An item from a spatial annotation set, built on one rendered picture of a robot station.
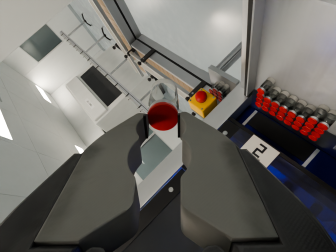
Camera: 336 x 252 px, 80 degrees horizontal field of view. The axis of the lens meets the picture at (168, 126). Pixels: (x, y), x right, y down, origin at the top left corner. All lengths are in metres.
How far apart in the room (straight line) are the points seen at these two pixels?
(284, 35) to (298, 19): 0.05
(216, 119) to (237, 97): 0.10
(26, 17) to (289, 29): 1.50
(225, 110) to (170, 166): 0.26
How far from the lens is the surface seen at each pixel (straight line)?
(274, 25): 0.50
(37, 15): 1.68
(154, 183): 0.66
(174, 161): 0.65
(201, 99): 0.69
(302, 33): 0.48
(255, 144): 0.64
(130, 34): 1.23
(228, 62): 1.01
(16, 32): 1.69
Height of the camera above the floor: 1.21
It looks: 6 degrees down
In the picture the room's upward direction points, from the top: 135 degrees counter-clockwise
